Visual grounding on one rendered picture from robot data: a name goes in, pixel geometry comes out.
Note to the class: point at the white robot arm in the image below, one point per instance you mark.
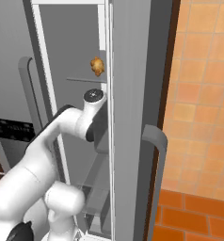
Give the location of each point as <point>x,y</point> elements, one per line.
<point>38,175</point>

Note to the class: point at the grey fridge shelf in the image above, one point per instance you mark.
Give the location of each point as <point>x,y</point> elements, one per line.
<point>87,79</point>

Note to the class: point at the black dispenser panel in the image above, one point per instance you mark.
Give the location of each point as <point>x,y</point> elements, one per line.
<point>13,128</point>

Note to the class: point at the grey fridge door with dispenser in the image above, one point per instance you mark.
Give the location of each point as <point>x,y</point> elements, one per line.
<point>13,78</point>

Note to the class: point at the brown chicken drumstick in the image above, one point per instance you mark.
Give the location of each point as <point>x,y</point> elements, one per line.
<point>97,66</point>

